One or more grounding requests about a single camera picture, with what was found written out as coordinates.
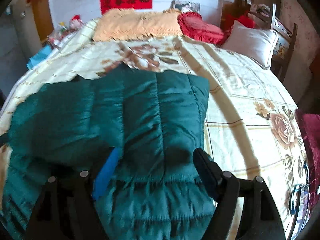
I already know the green quilted puffer jacket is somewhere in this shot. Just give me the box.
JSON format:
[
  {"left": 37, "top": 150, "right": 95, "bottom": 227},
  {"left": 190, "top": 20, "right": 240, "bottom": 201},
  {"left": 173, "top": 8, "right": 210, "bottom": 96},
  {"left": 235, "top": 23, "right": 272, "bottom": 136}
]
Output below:
[{"left": 1, "top": 66, "right": 215, "bottom": 239}]

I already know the floral cream bed quilt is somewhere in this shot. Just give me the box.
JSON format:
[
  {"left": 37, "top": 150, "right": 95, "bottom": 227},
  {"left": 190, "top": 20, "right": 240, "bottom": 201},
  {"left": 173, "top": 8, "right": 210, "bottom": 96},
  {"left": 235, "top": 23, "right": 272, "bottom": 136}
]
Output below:
[{"left": 1, "top": 20, "right": 306, "bottom": 238}]

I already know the maroon blanket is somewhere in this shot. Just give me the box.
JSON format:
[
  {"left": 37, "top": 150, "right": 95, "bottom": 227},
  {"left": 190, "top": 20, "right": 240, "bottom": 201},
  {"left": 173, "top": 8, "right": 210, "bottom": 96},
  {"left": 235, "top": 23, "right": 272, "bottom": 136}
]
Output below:
[{"left": 295, "top": 109, "right": 320, "bottom": 210}]

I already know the blue cloth on bedside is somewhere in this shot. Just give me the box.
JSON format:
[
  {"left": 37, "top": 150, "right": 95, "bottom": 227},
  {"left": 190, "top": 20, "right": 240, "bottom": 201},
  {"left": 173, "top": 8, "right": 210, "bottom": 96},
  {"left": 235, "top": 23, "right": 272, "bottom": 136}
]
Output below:
[{"left": 26, "top": 44, "right": 52, "bottom": 69}]

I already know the white pillow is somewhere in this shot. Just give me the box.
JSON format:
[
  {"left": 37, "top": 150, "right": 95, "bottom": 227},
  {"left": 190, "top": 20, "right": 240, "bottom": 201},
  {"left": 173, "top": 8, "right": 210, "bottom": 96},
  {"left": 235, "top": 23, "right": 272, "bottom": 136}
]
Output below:
[{"left": 221, "top": 21, "right": 278, "bottom": 69}]

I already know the wooden chair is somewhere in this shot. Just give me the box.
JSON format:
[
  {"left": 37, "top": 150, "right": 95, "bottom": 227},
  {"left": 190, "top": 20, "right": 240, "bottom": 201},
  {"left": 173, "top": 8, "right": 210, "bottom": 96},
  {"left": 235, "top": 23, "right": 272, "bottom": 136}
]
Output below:
[{"left": 246, "top": 0, "right": 298, "bottom": 82}]

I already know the clutter of bottles bedside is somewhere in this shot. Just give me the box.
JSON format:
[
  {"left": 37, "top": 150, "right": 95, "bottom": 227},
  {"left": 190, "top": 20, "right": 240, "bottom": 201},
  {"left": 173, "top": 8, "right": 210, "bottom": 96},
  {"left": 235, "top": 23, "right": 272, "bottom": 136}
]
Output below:
[{"left": 47, "top": 22, "right": 72, "bottom": 48}]

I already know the pink pig plush toy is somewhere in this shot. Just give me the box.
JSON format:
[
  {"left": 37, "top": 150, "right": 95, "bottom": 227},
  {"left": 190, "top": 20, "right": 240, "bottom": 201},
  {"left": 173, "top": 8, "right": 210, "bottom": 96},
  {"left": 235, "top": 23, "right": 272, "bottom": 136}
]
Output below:
[{"left": 69, "top": 15, "right": 84, "bottom": 32}]

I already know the yellow fringed pillow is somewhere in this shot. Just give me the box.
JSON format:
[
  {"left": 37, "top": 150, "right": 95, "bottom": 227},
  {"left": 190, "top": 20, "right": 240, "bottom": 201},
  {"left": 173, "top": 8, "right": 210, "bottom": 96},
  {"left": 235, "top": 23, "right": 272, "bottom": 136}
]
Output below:
[{"left": 93, "top": 9, "right": 183, "bottom": 42}]

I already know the grey wardrobe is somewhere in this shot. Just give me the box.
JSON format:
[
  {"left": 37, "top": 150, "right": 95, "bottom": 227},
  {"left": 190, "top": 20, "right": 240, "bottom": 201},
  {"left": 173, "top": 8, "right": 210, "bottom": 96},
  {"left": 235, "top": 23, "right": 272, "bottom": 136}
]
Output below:
[{"left": 0, "top": 14, "right": 27, "bottom": 97}]

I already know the red heart-shaped cushion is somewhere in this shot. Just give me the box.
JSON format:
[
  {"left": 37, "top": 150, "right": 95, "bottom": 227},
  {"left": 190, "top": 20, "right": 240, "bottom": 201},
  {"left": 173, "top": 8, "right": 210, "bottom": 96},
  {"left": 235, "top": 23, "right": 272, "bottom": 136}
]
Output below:
[{"left": 177, "top": 11, "right": 226, "bottom": 45}]

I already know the wooden door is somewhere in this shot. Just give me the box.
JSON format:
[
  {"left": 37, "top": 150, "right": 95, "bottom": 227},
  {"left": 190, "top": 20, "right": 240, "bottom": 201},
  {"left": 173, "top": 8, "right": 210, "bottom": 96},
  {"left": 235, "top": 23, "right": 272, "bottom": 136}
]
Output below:
[{"left": 31, "top": 0, "right": 54, "bottom": 43}]

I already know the framed photo behind pillows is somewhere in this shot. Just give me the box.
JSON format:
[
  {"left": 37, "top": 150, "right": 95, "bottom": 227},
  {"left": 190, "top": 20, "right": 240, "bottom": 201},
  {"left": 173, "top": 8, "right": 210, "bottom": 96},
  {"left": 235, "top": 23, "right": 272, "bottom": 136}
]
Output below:
[{"left": 171, "top": 0, "right": 201, "bottom": 14}]

